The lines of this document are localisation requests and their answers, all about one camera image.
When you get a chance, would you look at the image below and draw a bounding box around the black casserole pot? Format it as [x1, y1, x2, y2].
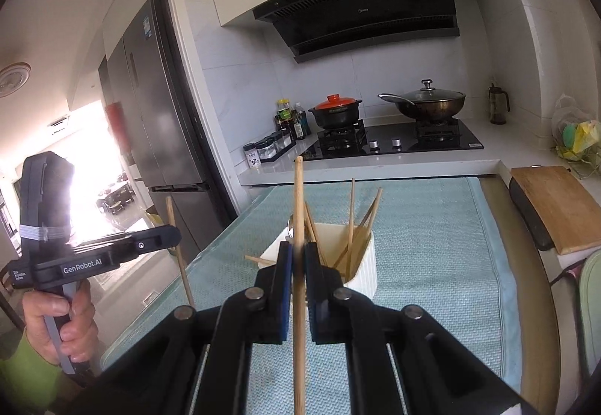
[307, 100, 364, 130]

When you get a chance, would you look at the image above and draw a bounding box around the dark wok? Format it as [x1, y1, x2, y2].
[378, 89, 467, 124]

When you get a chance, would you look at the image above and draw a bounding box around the person's left forearm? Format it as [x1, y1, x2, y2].
[0, 328, 64, 415]

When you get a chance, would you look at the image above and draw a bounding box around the dark glass kettle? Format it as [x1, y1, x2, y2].
[487, 83, 511, 125]

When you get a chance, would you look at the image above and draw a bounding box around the cream ribbed utensil holder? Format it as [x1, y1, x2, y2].
[260, 222, 378, 303]

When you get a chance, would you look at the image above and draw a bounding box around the light teal table towel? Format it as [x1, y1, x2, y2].
[101, 175, 523, 415]

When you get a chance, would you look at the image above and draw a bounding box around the grey refrigerator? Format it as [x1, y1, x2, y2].
[98, 0, 212, 266]

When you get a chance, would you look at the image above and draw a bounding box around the black gas hob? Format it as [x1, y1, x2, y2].
[300, 118, 484, 161]

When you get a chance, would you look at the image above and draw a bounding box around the person's left hand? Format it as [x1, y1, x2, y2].
[23, 278, 100, 366]

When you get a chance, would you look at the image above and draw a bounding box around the light green cutting board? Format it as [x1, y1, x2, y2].
[577, 248, 601, 378]

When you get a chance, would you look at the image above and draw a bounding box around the glass wok lid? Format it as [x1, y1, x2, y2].
[399, 78, 465, 108]

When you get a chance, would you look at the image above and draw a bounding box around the dark wooden dining furniture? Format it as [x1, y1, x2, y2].
[94, 180, 142, 216]

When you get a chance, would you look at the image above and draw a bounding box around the black board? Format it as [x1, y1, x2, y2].
[508, 177, 557, 252]

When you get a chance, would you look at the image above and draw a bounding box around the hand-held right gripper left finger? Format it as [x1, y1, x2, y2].
[70, 241, 296, 415]

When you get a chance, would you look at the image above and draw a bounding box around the ceiling air vent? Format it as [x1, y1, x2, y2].
[47, 113, 71, 135]

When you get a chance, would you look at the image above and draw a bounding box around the black door frame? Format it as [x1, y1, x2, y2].
[28, 0, 239, 222]

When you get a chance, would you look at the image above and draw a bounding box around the white spice shaker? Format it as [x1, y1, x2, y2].
[243, 142, 262, 170]

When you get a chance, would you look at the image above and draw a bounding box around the dark sauce bottle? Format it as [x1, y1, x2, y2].
[291, 102, 307, 142]

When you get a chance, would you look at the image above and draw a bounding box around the black range hood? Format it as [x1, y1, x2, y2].
[252, 0, 461, 65]

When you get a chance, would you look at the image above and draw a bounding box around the round ceiling lamp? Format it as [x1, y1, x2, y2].
[0, 62, 31, 97]

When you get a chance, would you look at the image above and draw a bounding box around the yellow cap sauce bottle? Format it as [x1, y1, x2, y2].
[275, 98, 294, 140]

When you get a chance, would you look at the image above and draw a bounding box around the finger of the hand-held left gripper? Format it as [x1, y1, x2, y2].
[113, 226, 182, 266]

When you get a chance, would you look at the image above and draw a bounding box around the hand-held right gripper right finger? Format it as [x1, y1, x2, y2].
[303, 243, 536, 415]

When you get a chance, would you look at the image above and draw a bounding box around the wooden cutting board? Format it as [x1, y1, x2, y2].
[509, 165, 601, 256]

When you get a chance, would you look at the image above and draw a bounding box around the yellow green plastic bag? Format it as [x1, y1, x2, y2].
[550, 93, 601, 162]

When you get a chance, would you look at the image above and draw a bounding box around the red pot lid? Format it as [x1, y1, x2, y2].
[314, 93, 360, 112]

